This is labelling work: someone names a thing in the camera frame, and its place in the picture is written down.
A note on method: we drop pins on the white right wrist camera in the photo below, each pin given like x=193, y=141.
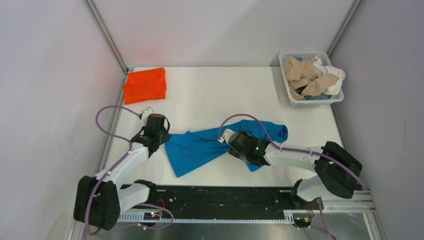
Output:
x=226, y=136

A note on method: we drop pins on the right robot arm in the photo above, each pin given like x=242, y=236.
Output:
x=336, y=171

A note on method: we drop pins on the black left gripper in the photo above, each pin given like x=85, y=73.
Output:
x=166, y=136

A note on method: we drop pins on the left controller board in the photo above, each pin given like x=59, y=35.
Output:
x=151, y=216

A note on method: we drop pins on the folded orange t shirt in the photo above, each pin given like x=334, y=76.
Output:
x=145, y=85

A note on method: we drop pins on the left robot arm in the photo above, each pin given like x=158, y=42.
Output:
x=101, y=199

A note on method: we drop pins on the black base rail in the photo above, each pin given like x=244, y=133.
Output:
x=225, y=203

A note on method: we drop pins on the right aluminium frame post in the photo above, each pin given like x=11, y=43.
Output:
x=345, y=24

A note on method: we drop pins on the right controller board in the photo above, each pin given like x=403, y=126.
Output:
x=303, y=222

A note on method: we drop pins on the aluminium frame post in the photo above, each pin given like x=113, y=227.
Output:
x=107, y=36
x=345, y=24

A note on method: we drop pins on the beige t shirt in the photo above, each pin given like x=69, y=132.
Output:
x=303, y=80

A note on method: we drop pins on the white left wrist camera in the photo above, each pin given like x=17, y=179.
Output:
x=145, y=113

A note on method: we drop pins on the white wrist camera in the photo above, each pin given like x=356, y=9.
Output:
x=145, y=113
x=226, y=136

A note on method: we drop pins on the controller board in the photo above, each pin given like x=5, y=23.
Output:
x=303, y=222
x=151, y=216

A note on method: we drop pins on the light blue t shirt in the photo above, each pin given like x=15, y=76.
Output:
x=322, y=96

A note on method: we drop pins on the left aluminium frame post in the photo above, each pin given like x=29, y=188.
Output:
x=107, y=36

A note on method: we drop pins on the white plastic laundry basket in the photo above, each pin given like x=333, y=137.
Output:
x=307, y=55

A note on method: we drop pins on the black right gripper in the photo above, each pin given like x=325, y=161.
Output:
x=235, y=152

